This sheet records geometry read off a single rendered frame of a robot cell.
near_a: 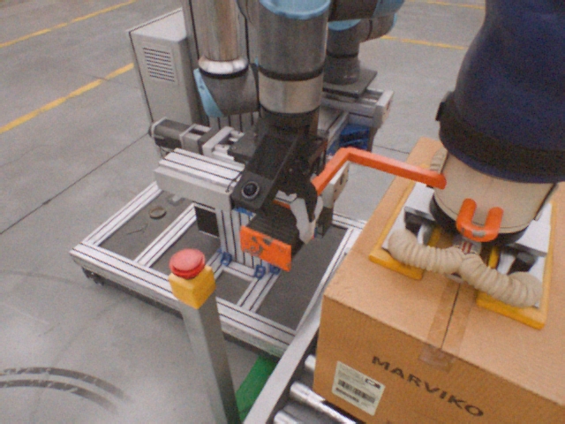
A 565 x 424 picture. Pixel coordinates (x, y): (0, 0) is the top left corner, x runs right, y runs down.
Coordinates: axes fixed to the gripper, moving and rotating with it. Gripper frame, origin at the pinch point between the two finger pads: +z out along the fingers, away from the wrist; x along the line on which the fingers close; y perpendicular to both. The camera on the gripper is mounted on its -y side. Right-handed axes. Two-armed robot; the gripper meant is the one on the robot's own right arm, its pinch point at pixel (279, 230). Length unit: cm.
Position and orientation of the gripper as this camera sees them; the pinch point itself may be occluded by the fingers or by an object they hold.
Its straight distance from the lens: 59.5
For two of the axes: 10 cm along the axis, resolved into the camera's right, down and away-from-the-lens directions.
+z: -0.2, 7.4, 6.7
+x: -8.6, -3.5, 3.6
